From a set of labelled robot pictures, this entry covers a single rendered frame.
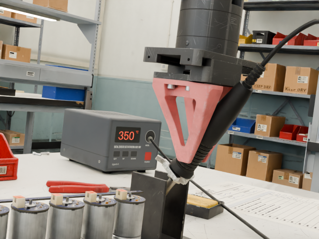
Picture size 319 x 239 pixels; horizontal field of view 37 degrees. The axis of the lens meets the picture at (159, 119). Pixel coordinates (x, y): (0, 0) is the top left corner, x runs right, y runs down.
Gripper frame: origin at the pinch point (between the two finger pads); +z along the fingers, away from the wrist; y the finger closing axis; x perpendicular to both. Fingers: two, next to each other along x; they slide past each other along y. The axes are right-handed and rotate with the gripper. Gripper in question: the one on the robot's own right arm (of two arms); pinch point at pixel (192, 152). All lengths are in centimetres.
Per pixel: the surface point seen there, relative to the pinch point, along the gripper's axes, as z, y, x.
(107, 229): 5.1, 11.7, 2.0
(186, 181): 2.8, -0.1, -0.3
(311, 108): -5, -172, -67
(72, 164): 9.6, -17.4, -39.6
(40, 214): 3.5, 17.1, 1.3
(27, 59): -21, -248, -429
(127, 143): 4.2, -20.9, -29.9
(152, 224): 7.3, 1.8, -2.3
